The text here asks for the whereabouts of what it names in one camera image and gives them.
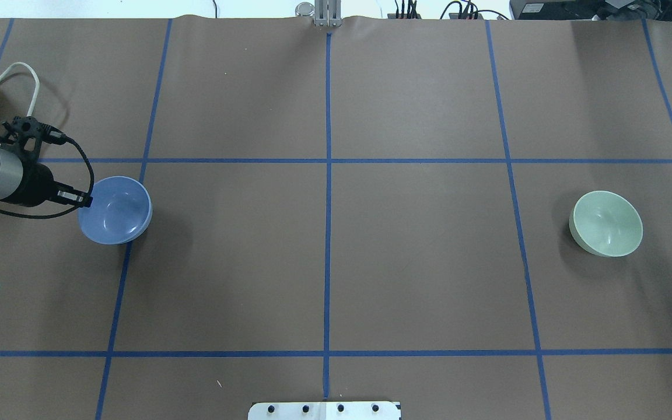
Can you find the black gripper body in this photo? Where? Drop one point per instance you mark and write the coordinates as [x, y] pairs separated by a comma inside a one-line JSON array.
[[35, 184]]

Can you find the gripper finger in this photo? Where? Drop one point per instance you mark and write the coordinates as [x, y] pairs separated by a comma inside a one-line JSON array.
[[67, 192], [75, 200]]

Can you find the blue bowl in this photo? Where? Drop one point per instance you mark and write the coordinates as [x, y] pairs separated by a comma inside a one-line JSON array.
[[121, 210]]

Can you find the green bowl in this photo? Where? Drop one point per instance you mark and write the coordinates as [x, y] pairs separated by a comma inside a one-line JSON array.
[[605, 224]]

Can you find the black monitor base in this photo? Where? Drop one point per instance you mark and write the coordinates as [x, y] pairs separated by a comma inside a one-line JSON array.
[[592, 10]]

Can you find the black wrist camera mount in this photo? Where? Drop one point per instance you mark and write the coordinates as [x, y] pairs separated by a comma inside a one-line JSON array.
[[24, 137]]

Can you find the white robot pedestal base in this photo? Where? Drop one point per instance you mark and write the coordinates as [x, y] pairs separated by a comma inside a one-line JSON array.
[[326, 410]]

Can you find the aluminium frame post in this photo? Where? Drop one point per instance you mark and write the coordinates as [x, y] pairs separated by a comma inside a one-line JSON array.
[[327, 13]]

